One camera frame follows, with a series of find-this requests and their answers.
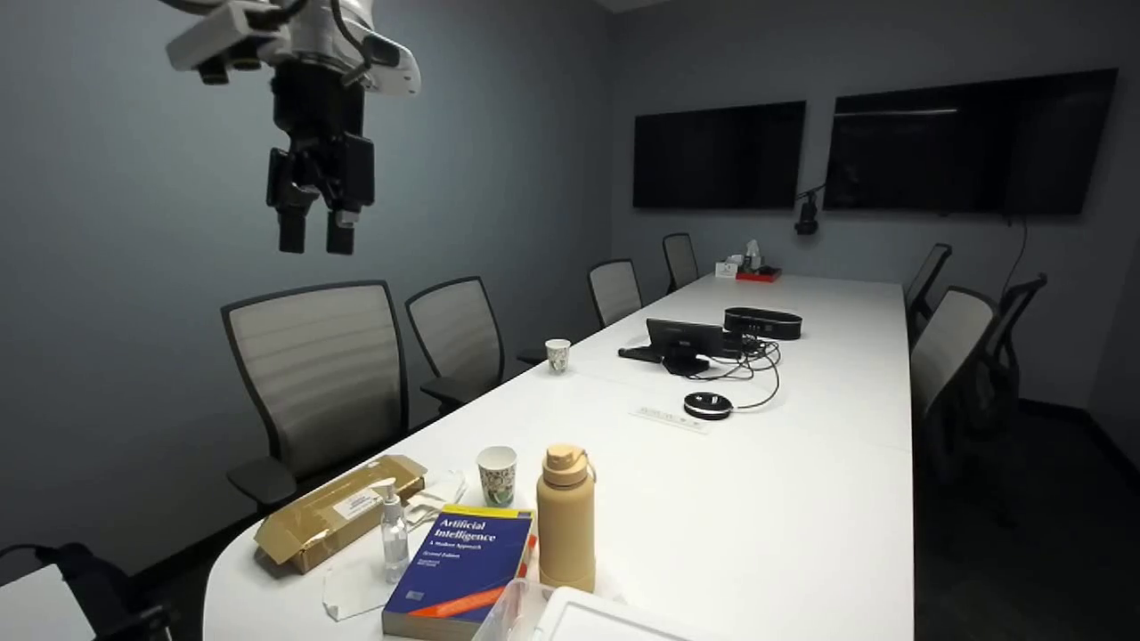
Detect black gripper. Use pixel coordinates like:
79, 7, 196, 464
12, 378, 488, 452
263, 61, 377, 259

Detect small transparent pump bottle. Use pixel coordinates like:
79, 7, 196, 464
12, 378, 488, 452
377, 480, 412, 580

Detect grey mesh office chair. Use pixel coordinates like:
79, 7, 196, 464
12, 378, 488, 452
905, 239, 959, 348
402, 274, 518, 416
910, 287, 1000, 480
661, 228, 706, 295
962, 271, 1050, 446
583, 257, 646, 332
219, 278, 412, 518

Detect brown cardboard box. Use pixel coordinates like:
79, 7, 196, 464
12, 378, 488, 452
253, 452, 431, 580

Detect paper cup with green print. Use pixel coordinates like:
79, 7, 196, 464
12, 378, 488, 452
473, 441, 522, 512

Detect clear plastic sheet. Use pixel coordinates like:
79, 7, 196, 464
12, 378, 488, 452
317, 557, 402, 626

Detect blue hardcover book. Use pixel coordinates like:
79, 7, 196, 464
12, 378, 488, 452
377, 503, 538, 641

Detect tan insulated flask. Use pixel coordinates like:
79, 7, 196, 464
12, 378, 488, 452
534, 441, 602, 594

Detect black touch control console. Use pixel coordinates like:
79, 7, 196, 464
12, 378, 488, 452
612, 314, 766, 369

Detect round black speakerphone puck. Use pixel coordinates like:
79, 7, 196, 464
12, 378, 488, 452
682, 386, 737, 426

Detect black video bar device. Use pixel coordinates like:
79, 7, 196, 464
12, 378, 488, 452
720, 304, 804, 347

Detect clear plastic container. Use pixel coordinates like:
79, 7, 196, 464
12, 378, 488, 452
471, 577, 697, 641

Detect white flat board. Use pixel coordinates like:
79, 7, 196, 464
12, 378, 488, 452
0, 560, 99, 641

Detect black conference webcam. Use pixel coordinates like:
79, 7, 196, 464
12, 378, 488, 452
792, 181, 838, 239

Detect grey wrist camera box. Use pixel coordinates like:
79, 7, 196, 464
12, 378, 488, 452
165, 7, 284, 85

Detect black wall television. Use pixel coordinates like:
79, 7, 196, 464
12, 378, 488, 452
632, 96, 808, 214
824, 66, 1123, 221

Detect black table cable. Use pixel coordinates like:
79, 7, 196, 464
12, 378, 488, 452
694, 338, 789, 416

